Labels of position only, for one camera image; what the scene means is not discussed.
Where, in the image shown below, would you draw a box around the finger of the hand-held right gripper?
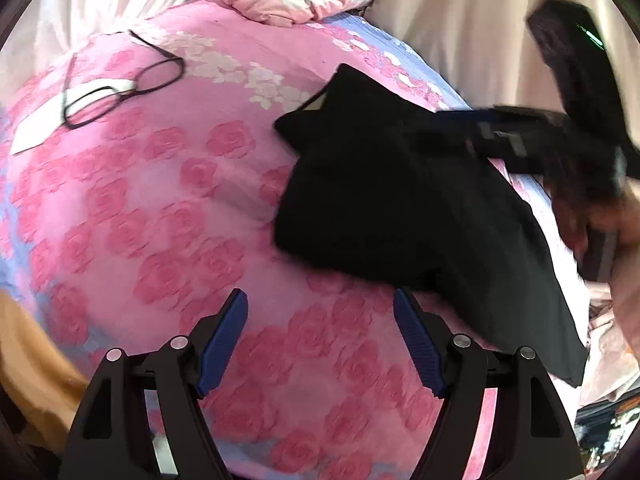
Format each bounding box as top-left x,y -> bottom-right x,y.
462,124 -> 548,175
432,105 -> 563,127

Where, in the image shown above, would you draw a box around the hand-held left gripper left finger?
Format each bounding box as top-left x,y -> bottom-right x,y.
59,287 -> 249,480

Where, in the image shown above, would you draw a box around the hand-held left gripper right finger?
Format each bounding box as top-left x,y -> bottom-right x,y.
392,287 -> 583,480

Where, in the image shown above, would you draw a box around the black pants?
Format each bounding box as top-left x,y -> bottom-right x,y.
272,62 -> 589,387

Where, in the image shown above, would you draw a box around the person's right forearm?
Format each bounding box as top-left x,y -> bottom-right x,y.
609,240 -> 640,338

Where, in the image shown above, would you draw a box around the person's right hand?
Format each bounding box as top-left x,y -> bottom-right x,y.
552,191 -> 640,286

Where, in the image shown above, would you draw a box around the pink rose-print bedsheet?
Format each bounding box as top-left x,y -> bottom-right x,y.
0,0 -> 583,480

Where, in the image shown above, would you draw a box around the brown cloth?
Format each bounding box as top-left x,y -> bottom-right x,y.
0,289 -> 88,463

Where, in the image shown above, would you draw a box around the pale pink crumpled cloth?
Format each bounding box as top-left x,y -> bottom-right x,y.
575,280 -> 640,408

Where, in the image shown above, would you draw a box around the black-framed eyeglasses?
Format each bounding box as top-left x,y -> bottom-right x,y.
61,29 -> 186,131

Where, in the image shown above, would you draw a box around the white paper card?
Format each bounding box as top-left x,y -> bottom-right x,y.
10,79 -> 137,156

